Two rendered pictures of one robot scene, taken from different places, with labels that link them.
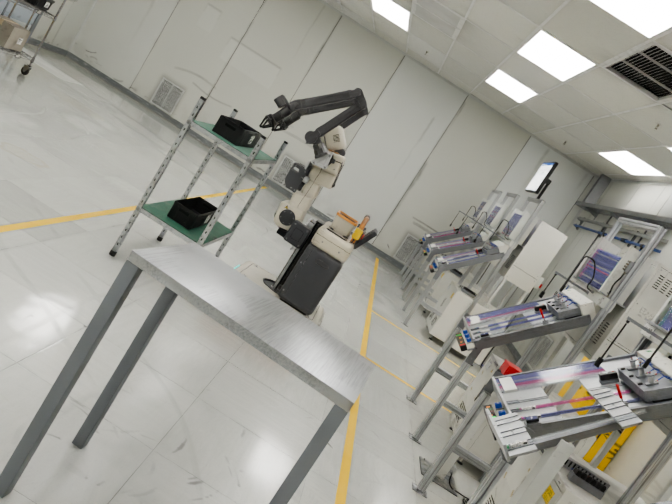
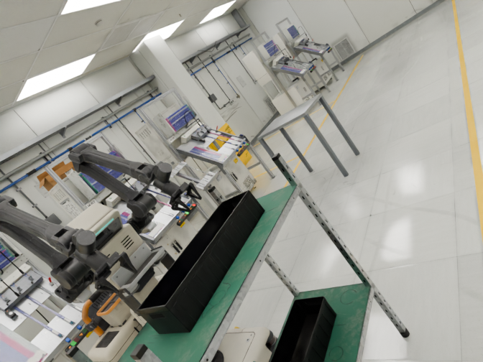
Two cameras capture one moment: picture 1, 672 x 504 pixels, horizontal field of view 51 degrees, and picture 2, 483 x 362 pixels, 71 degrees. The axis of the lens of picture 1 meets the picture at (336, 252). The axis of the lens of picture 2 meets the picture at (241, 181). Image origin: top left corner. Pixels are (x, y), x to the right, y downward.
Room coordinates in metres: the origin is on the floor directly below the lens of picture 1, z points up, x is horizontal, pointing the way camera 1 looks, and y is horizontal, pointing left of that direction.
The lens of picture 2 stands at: (5.21, 1.91, 1.43)
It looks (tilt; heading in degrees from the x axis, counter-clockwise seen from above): 14 degrees down; 222
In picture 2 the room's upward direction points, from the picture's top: 38 degrees counter-clockwise
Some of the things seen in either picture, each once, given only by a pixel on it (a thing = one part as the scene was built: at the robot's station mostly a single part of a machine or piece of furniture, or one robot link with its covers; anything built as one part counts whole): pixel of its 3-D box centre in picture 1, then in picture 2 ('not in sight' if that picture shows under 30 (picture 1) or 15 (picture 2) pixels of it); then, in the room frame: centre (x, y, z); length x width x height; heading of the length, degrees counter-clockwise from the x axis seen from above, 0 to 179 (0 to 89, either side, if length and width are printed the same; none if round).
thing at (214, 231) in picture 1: (205, 193); (276, 340); (4.54, 0.92, 0.55); 0.91 x 0.46 x 1.10; 0
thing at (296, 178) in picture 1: (300, 174); (144, 276); (4.52, 0.46, 0.99); 0.28 x 0.16 x 0.22; 0
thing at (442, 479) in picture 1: (475, 422); not in sight; (3.89, -1.19, 0.39); 0.24 x 0.24 x 0.78; 0
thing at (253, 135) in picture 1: (238, 132); (208, 253); (4.52, 0.94, 1.01); 0.57 x 0.17 x 0.11; 0
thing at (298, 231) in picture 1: (290, 226); not in sight; (4.46, 0.33, 0.68); 0.28 x 0.27 x 0.25; 0
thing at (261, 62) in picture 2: not in sight; (279, 75); (-1.83, -1.65, 0.95); 1.36 x 0.82 x 1.90; 90
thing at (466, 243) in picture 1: (479, 258); not in sight; (9.32, -1.64, 0.95); 1.37 x 0.82 x 1.90; 90
